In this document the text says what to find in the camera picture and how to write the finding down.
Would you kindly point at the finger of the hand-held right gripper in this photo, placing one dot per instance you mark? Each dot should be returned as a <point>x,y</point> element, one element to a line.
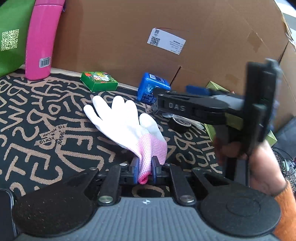
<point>175,107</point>
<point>196,90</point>

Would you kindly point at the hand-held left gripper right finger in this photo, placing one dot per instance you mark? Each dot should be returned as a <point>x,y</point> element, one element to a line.
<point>155,166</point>

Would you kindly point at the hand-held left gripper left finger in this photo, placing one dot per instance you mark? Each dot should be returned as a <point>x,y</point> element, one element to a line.
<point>134,166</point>

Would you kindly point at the light green box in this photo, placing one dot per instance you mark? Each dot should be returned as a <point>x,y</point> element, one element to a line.
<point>210,133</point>

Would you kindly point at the white glove with pink cuff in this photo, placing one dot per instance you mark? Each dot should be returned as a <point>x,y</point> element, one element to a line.
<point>122,125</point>

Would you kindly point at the person's right forearm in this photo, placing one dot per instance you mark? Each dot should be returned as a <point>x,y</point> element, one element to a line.
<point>286,213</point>

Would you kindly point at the person's right hand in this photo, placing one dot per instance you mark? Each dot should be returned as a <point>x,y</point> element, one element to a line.
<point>261,166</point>

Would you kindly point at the cardboard box with tape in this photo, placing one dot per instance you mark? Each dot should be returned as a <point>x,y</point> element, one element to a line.
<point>289,81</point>

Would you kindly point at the blue small box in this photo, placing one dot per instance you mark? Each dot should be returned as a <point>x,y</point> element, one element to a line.
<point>148,85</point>

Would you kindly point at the white shipping label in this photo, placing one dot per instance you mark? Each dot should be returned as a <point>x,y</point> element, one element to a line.
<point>166,41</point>

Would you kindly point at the green small card box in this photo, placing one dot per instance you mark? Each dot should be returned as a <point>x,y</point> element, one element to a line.
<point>99,81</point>

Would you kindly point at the black letter-patterned mat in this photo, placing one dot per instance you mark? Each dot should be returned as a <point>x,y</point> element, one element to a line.
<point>46,139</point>

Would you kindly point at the large cardboard box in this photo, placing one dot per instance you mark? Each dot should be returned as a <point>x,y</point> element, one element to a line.
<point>115,34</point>

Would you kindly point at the black smartphone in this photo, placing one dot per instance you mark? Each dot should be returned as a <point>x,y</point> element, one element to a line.
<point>5,215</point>

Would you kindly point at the pink thermos bottle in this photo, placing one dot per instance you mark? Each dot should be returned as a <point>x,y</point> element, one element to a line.
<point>39,41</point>

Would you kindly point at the green shopping bag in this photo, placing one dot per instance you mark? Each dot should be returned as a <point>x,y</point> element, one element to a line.
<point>11,23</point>

